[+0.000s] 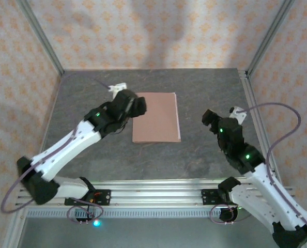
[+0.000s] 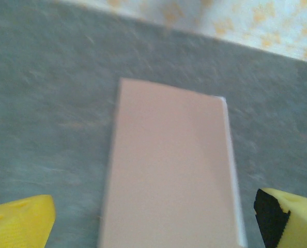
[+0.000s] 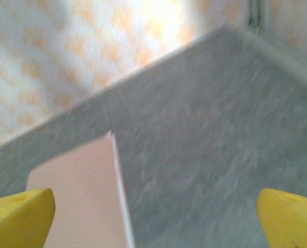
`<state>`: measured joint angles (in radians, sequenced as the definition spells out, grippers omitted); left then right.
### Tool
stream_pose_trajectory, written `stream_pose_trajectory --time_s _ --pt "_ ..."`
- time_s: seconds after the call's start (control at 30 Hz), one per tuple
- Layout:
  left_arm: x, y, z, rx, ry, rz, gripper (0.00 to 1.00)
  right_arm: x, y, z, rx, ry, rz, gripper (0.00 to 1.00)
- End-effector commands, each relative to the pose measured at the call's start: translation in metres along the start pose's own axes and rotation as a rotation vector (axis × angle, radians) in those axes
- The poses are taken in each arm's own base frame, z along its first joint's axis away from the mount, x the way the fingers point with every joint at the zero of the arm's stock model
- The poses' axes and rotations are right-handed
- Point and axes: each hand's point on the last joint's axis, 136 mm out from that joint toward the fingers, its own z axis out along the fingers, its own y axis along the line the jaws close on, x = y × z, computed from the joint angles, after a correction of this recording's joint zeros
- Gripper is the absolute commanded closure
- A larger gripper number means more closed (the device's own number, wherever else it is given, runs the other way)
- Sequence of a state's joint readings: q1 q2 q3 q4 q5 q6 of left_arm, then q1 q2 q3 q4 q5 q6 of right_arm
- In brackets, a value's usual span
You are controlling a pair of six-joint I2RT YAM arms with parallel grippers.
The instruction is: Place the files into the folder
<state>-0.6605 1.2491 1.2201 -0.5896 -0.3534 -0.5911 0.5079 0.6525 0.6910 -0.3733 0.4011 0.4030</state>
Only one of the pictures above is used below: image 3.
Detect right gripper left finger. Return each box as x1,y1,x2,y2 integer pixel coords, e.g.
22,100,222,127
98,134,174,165
0,188,57,248

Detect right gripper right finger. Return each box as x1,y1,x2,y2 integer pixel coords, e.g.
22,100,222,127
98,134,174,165
256,188,307,248

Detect pink file folder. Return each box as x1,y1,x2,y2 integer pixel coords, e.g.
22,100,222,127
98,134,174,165
25,130,136,248

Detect aluminium side rail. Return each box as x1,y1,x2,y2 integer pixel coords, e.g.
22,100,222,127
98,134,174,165
242,29,307,90

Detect aluminium frame post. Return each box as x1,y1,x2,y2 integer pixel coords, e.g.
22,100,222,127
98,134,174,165
245,0,273,30

